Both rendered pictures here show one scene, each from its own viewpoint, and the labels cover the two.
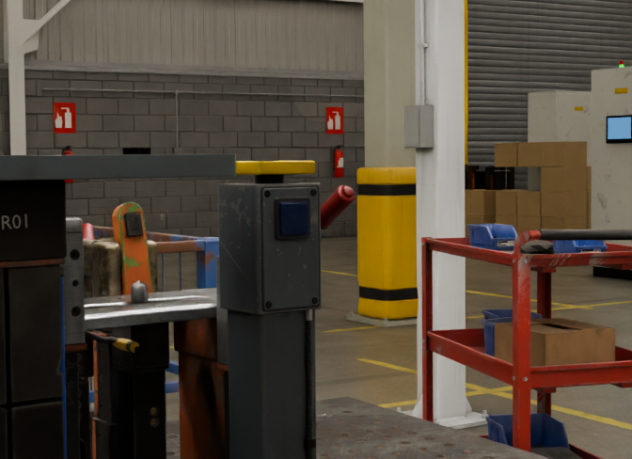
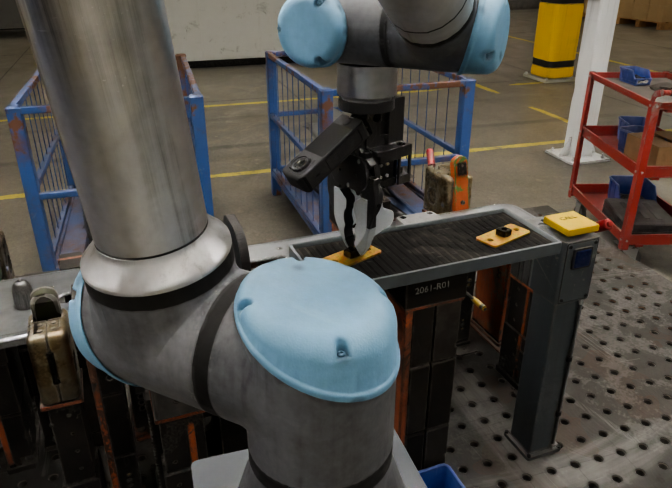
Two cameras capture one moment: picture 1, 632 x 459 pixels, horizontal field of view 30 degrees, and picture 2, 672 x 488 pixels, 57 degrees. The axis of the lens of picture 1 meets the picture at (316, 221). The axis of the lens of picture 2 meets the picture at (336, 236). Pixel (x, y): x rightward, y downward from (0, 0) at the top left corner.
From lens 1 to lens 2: 0.45 m
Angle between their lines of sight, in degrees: 26
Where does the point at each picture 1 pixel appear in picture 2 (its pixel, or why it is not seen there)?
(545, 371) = (655, 168)
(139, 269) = (463, 192)
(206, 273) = (464, 99)
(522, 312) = (648, 136)
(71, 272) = not seen: hidden behind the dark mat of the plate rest
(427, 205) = (590, 32)
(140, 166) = (511, 257)
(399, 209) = (564, 12)
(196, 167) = (540, 253)
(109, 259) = (447, 187)
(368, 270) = (540, 48)
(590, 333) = not seen: outside the picture
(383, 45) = not seen: outside the picture
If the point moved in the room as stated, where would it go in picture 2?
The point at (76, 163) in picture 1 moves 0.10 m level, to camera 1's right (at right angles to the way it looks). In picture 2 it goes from (480, 262) to (557, 271)
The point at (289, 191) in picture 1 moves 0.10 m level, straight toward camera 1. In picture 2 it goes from (582, 244) to (592, 274)
